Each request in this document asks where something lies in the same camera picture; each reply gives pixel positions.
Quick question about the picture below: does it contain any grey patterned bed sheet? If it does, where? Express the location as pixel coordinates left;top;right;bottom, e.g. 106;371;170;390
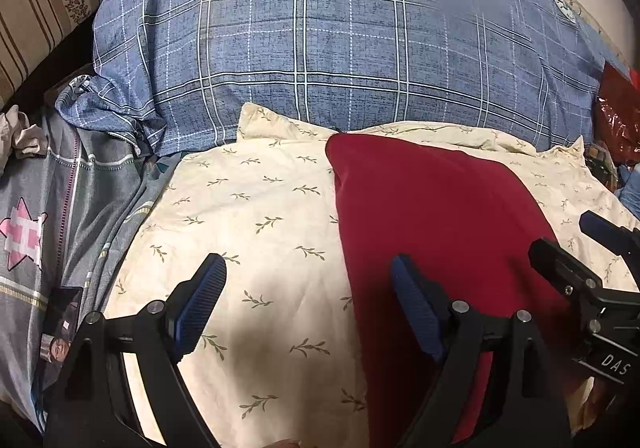
1;108;181;431

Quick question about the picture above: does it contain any red shiny plastic bag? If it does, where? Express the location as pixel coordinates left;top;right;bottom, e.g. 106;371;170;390
592;62;639;165

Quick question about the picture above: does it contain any cream leaf-print pillow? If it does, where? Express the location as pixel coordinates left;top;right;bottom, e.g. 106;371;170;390
106;103;639;447

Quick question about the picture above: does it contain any blue plaid large pillow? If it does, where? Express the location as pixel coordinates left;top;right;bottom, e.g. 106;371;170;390
55;0;617;156

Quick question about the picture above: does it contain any dark red small garment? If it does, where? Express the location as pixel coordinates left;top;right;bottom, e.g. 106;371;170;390
326;133;570;447

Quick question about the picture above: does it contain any crumpled pale grey cloth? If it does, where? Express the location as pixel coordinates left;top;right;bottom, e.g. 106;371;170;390
0;105;48;164

